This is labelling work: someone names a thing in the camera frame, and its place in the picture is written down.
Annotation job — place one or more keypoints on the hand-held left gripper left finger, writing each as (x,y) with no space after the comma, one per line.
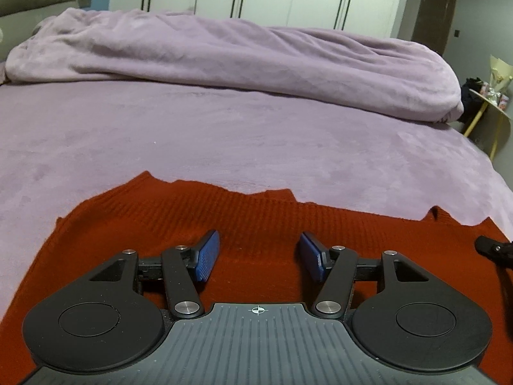
(206,254)

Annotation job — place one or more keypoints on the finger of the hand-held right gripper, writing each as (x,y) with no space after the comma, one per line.
(487,244)

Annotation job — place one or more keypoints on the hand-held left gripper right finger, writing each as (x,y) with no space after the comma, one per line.
(310,254)

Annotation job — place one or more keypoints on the red buttoned cardigan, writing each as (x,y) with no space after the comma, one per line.
(248,216)

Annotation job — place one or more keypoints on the yellow side table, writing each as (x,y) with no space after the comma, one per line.
(476,118)

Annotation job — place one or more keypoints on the purple bed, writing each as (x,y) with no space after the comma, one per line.
(160,136)

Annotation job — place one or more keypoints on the dark cloth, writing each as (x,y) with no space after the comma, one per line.
(471,96)

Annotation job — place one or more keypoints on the cream wrapped bouquet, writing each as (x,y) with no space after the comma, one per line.
(500,72)

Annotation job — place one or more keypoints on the purple fleece blanket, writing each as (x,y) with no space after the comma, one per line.
(240,60)

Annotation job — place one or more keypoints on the dark brown door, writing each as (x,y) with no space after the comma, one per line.
(435,16)

